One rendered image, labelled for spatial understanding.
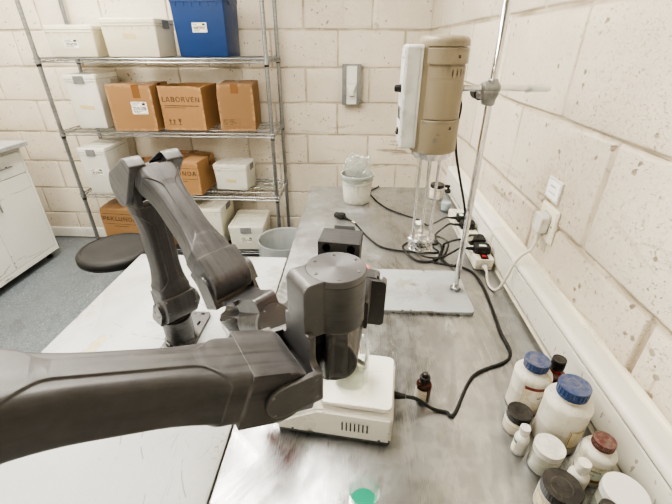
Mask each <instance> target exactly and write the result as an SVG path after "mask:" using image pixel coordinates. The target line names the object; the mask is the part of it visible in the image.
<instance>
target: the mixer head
mask: <svg viewBox="0 0 672 504"><path fill-rule="evenodd" d="M470 45H471V39H470V37H469V36H467V35H454V34H438V35H425V36H422V37H421V38H420V39H419V42H418V44H405V45H404V46H403V49H402V60H401V73H400V85H395V86H394V91H395V92H399V100H398V113H397V127H396V131H395V134H396V141H397V143H398V146H399V148H402V149H410V150H411V154H412V155H414V157H415V158H417V159H420V160H424V161H443V160H446V159H447V158H448V157H450V156H451V153H452V152H454V151H455V147H456V140H457V134H458V127H459V120H460V119H459V118H458V117H459V112H460V105H461V98H462V92H463V85H464V78H465V71H466V64H468V61H469V54H470V48H468V46H470Z"/></svg>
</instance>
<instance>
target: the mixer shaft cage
mask: <svg viewBox="0 0 672 504"><path fill-rule="evenodd" d="M427 165H428V166H427V172H426V173H427V175H426V184H425V192H424V200H423V209H422V217H421V226H420V229H419V230H415V222H416V213H417V204H418V195H419V186H420V177H421V168H422V160H420V159H419V167H418V176H417V186H416V195H415V204H414V214H413V223H412V231H410V232H409V233H408V235H407V238H408V244H407V247H408V248H409V249H410V250H412V251H414V252H420V253H424V252H429V251H431V250H432V242H433V241H434V235H433V234H432V233H431V232H432V225H433V217H434V210H435V202H436V195H437V188H438V180H439V173H440V166H441V161H438V164H437V172H436V180H435V187H434V195H433V203H432V210H431V218H430V225H429V231H425V230H423V228H424V220H425V212H426V204H427V195H428V187H429V179H430V173H431V165H432V161H428V163H427ZM418 249H420V250H418ZM423 249H424V250H423ZM426 249H427V250H426Z"/></svg>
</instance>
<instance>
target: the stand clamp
mask: <svg viewBox="0 0 672 504"><path fill-rule="evenodd" d="M550 90H551V85H549V84H526V85H501V84H500V83H499V80H498V78H497V79H490V78H489V79H488V81H484V82H483V83H481V84H480V85H463V91H470V96H471V97H472V98H474V99H476V100H481V104H482V105H485V106H493V105H494V104H495V100H496V98H497V96H498V95H499V92H500V91H509V92H525V93H527V92H550Z"/></svg>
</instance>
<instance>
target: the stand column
mask: <svg viewBox="0 0 672 504"><path fill-rule="evenodd" d="M511 4H512V0H504V2H503V8H502V13H501V19H500V24H499V30H498V36H497V41H496V47H495V52H494V58H493V64H492V69H491V75H490V79H497V78H498V73H499V68H500V63H501V57H502V52H503V47H504V41H505V36H506V31H507V25H508V20H509V15H510V9H511ZM491 110H492V106H485V108H484V114H483V119H482V125H481V131H480V136H479V142H478V147H477V153H476V159H475V164H474V170H473V175H472V181H471V186H470V192H469V198H468V203H467V209H466V214H465V220H464V226H463V231H462V237H461V242H460V248H459V253H458V259H457V265H456V270H455V276H454V281H453V284H451V285H450V290H451V291H452V292H460V289H461V288H460V285H459V281H460V275H461V270H462V265H463V259H464V254H465V249H466V243H467V238H468V233H469V227H470V222H471V217H472V211H473V206H474V201H475V196H476V190H477V185H478V180H479V174H480V169H481V164H482V158H483V153H484V148H485V142H486V137H487V132H488V126H489V121H490V116H491Z"/></svg>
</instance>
